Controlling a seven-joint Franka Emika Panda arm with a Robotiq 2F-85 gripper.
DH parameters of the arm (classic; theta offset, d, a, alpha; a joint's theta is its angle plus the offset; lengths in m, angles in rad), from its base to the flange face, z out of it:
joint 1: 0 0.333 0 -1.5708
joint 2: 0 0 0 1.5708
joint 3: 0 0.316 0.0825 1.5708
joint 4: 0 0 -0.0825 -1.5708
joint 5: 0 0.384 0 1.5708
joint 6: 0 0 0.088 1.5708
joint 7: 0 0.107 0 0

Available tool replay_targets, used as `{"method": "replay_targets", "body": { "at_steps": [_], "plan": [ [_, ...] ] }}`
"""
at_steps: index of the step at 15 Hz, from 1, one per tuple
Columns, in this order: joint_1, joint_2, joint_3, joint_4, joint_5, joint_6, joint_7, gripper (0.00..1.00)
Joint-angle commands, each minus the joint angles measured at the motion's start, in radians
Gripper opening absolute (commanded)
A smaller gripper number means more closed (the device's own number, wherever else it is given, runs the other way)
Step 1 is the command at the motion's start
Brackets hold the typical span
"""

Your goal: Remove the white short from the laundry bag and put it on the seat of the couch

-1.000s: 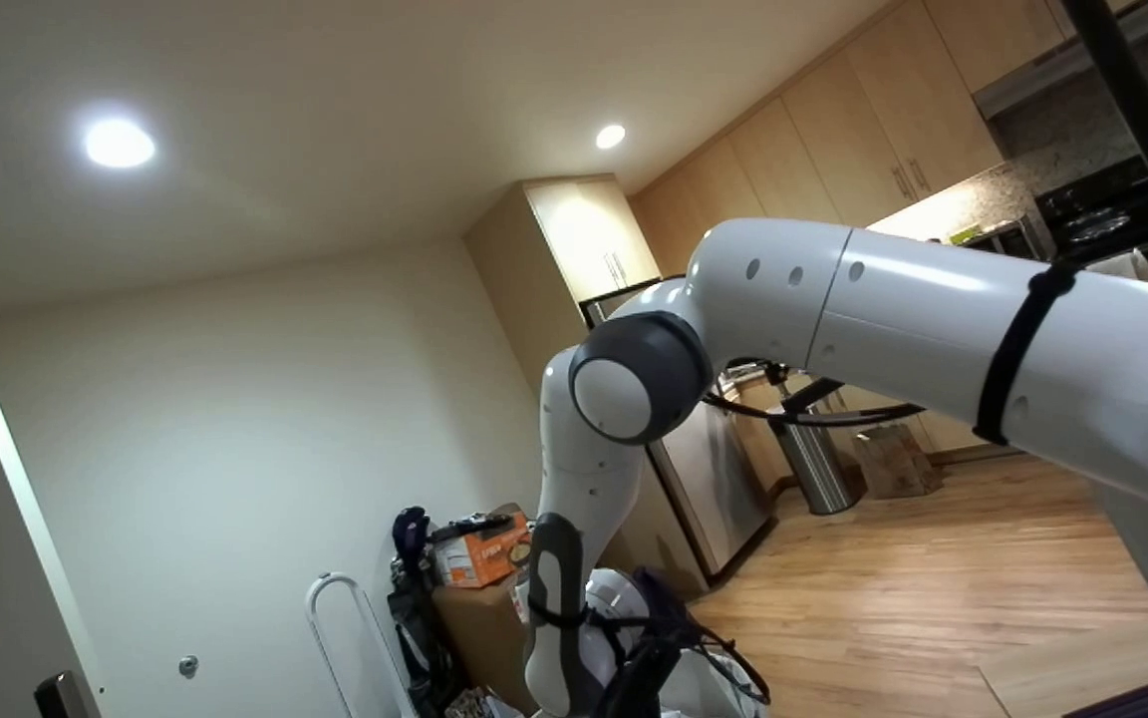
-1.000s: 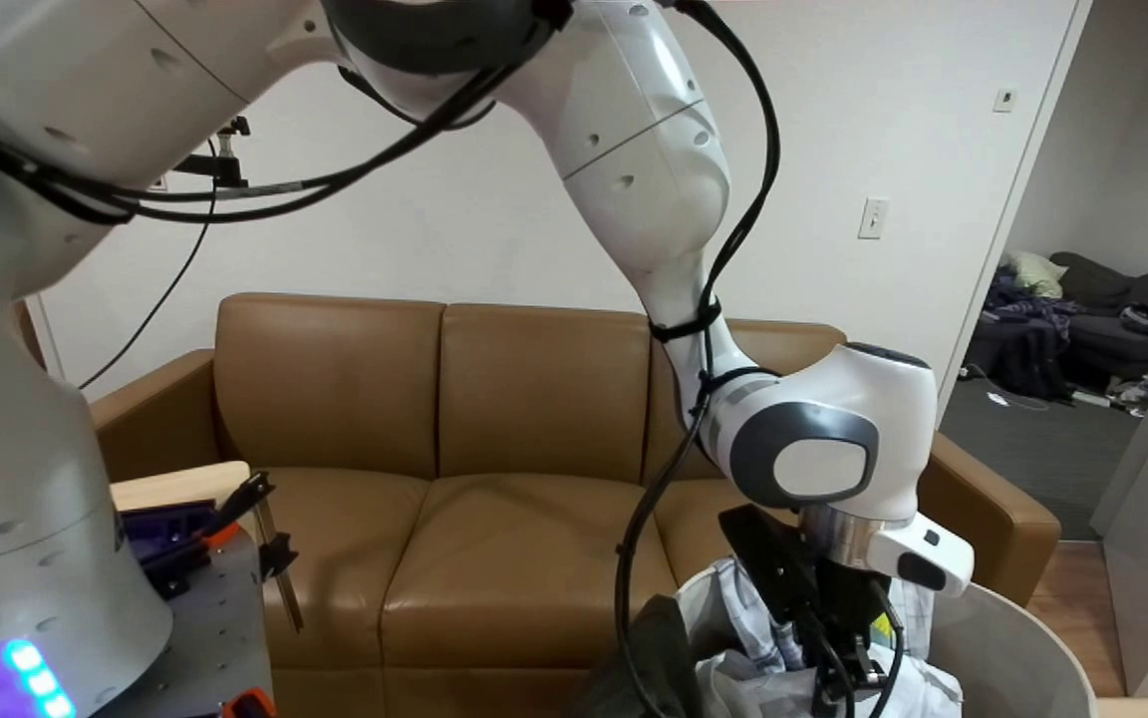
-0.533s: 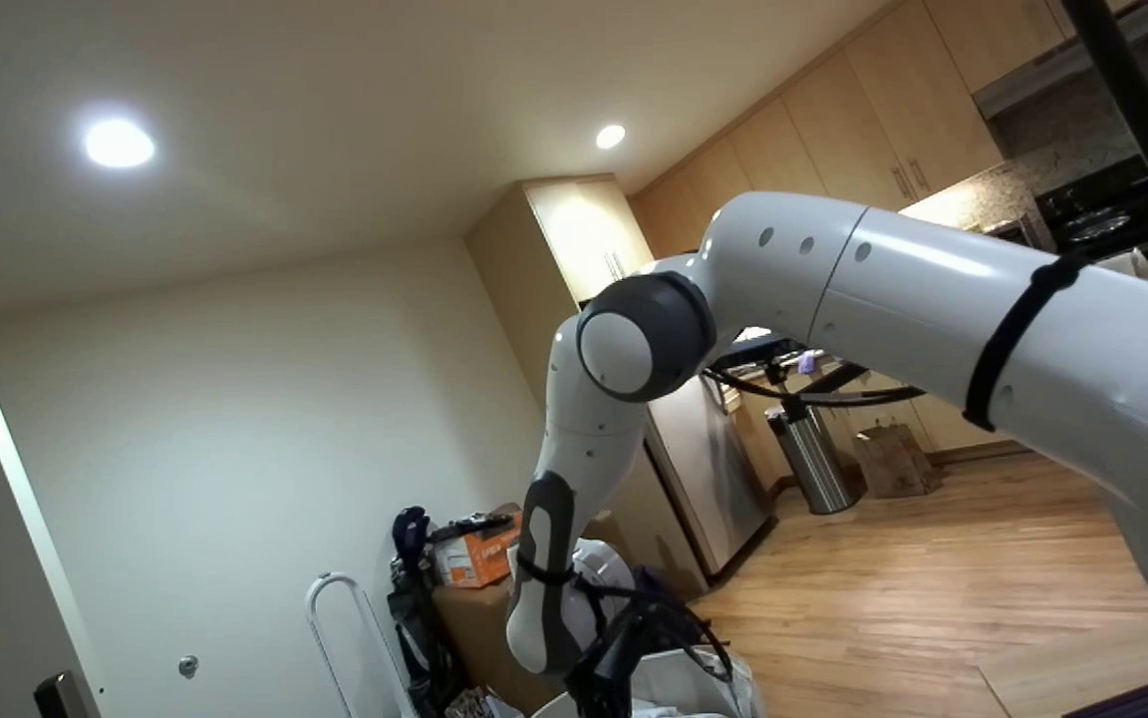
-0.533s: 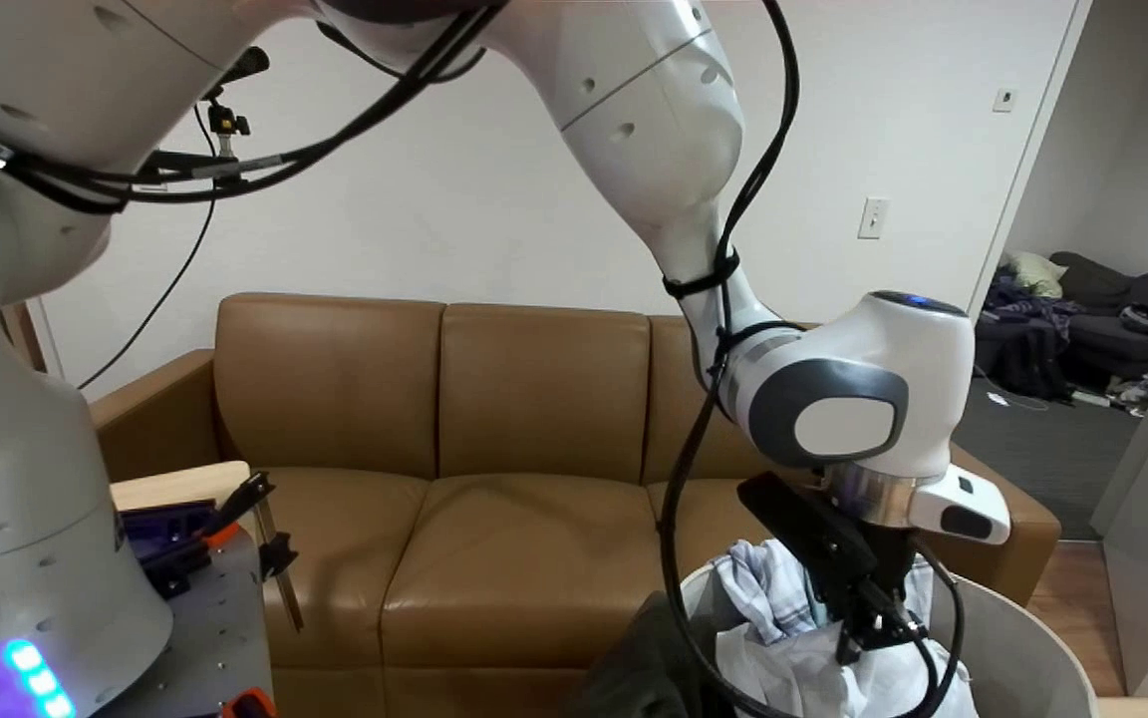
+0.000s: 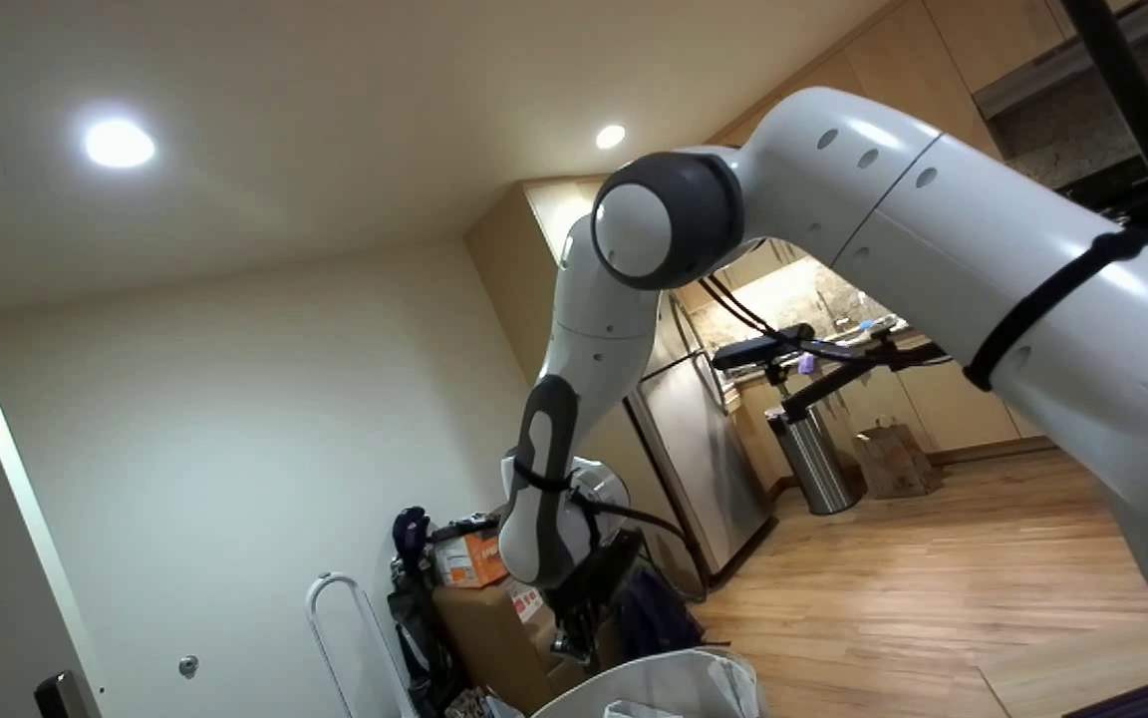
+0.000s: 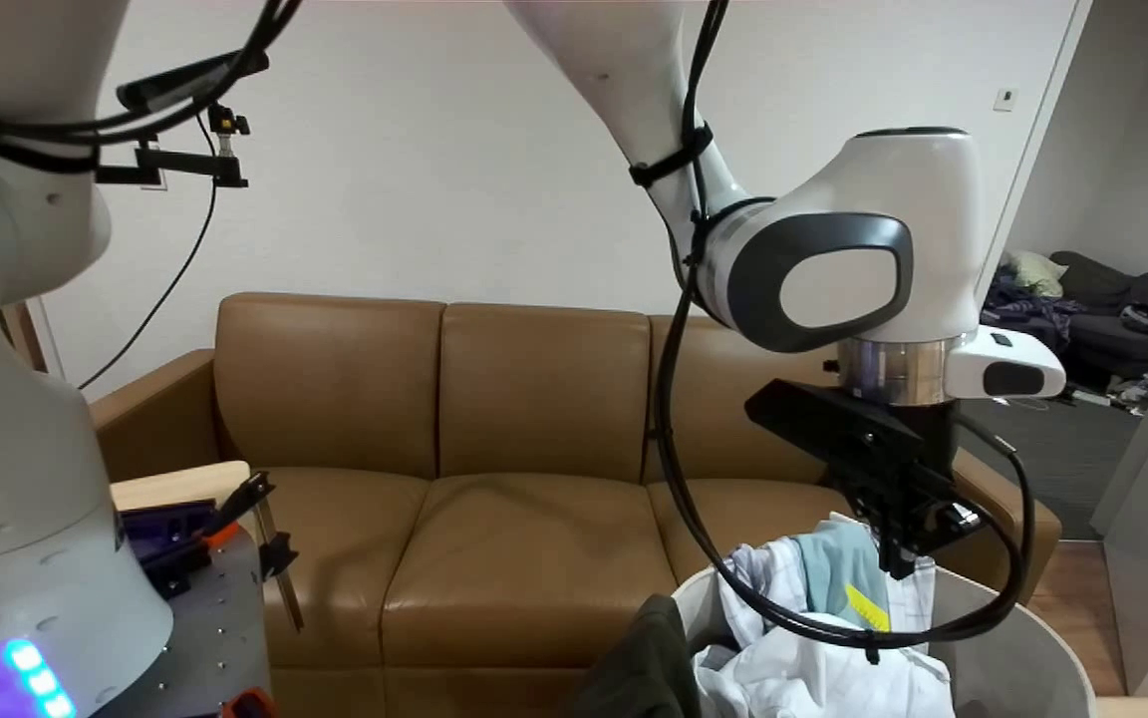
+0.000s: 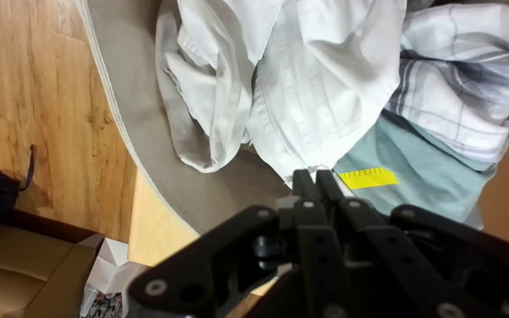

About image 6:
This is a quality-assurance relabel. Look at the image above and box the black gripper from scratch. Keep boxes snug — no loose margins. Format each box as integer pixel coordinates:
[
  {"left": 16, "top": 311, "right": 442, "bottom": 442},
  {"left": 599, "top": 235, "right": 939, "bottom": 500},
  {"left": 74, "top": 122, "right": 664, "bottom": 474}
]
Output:
[{"left": 826, "top": 397, "right": 987, "bottom": 583}]

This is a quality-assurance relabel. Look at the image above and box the brown leather couch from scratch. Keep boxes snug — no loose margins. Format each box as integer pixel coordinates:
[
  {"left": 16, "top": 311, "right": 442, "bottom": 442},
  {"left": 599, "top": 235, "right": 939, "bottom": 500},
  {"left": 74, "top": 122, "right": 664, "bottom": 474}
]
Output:
[{"left": 88, "top": 291, "right": 1070, "bottom": 718}]

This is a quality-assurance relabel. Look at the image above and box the plaid shirt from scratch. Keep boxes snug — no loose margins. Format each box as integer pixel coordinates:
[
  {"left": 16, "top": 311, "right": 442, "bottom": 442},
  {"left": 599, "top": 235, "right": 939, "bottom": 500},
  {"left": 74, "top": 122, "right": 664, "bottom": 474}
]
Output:
[{"left": 884, "top": 554, "right": 939, "bottom": 639}]

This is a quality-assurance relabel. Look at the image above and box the teal garment with yellow tag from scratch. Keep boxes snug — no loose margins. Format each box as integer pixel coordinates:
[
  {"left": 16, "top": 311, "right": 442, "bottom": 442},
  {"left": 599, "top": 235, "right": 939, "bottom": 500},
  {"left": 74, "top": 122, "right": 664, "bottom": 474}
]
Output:
[{"left": 788, "top": 514, "right": 899, "bottom": 629}]

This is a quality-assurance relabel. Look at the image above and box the dark purple clothes pile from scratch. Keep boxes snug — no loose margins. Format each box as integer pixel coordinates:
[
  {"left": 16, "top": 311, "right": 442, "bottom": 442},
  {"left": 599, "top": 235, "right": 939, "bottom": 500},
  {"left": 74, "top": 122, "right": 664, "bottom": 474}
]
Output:
[{"left": 979, "top": 291, "right": 1083, "bottom": 365}]

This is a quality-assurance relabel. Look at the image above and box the dark green garment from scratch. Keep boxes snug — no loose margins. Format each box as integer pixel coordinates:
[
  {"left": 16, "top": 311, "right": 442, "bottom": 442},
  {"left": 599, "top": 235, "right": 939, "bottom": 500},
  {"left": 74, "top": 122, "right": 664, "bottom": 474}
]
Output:
[{"left": 571, "top": 591, "right": 711, "bottom": 718}]

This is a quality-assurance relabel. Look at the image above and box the light green garment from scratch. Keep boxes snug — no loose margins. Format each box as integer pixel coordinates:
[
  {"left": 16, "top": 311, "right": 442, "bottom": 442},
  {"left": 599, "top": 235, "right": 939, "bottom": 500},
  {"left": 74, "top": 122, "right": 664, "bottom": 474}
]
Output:
[{"left": 1008, "top": 251, "right": 1072, "bottom": 303}]

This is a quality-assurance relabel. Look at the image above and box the dark grey sofa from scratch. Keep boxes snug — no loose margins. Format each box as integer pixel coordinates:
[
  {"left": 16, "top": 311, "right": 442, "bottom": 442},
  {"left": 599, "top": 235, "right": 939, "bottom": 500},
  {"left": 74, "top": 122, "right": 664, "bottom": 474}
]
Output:
[{"left": 969, "top": 246, "right": 1148, "bottom": 404}]

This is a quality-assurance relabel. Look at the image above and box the black orange bar clamp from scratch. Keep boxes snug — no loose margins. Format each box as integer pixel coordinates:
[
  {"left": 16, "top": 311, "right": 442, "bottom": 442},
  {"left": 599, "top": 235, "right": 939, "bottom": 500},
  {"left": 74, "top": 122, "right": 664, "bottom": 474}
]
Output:
[{"left": 118, "top": 470, "right": 308, "bottom": 639}]

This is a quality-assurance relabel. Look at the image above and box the small red object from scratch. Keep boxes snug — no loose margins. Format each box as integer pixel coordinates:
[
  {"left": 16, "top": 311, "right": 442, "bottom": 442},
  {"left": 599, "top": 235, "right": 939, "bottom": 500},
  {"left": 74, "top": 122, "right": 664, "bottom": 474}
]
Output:
[{"left": 219, "top": 686, "right": 276, "bottom": 718}]

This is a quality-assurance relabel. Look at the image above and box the light wooden board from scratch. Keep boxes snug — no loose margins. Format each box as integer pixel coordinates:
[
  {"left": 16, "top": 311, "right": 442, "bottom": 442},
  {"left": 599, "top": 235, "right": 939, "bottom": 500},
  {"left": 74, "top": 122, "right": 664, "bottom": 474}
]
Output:
[{"left": 108, "top": 453, "right": 258, "bottom": 518}]

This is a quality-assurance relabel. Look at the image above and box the purple plastic part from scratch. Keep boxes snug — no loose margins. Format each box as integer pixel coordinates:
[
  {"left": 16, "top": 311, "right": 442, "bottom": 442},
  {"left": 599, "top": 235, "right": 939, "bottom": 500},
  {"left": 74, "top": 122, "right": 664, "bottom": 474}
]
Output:
[{"left": 118, "top": 512, "right": 215, "bottom": 573}]

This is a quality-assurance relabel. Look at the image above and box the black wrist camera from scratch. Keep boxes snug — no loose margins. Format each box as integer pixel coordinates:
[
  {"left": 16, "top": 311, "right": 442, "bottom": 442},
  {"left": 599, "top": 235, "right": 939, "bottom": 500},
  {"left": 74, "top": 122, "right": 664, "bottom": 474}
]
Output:
[{"left": 743, "top": 373, "right": 931, "bottom": 492}]

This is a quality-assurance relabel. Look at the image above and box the thin black hanging cable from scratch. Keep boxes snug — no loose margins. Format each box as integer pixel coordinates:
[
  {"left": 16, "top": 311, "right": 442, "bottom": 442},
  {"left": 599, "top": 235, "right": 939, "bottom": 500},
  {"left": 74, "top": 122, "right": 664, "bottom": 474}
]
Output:
[{"left": 70, "top": 111, "right": 228, "bottom": 397}]

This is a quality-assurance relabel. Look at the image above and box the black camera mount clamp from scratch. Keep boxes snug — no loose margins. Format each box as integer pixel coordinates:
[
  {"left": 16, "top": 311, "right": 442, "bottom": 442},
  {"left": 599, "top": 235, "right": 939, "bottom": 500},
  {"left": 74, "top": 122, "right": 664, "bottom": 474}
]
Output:
[{"left": 90, "top": 111, "right": 255, "bottom": 192}]

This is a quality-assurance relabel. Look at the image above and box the black stereo camera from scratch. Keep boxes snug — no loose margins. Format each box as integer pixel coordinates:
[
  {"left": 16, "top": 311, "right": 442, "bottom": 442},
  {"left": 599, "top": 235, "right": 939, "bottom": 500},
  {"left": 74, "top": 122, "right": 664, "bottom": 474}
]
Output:
[{"left": 112, "top": 45, "right": 278, "bottom": 118}]

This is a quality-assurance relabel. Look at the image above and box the black base cable bundle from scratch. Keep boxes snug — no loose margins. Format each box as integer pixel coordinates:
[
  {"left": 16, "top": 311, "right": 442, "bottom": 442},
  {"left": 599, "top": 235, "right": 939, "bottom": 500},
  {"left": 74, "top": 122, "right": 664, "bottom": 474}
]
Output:
[{"left": 0, "top": 0, "right": 308, "bottom": 153}]

